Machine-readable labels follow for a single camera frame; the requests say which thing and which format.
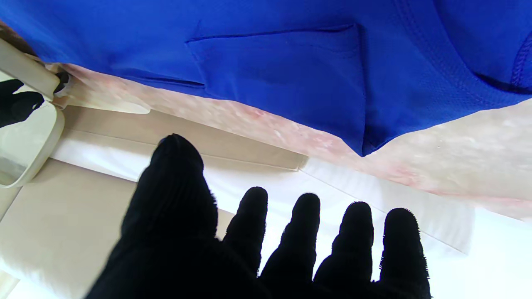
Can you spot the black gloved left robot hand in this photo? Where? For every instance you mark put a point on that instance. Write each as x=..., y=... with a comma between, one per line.
x=174, y=232

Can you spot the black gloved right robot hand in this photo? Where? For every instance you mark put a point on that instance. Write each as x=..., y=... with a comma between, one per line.
x=18, y=106

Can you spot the blue shirt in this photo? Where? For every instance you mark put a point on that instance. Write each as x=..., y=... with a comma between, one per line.
x=291, y=70

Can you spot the beige open suitcase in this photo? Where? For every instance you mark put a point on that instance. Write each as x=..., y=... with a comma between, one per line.
x=25, y=141

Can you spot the beige sofa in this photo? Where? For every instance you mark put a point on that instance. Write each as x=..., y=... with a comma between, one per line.
x=62, y=216

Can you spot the white sheer curtain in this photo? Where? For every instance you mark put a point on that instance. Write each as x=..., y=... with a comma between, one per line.
x=498, y=270

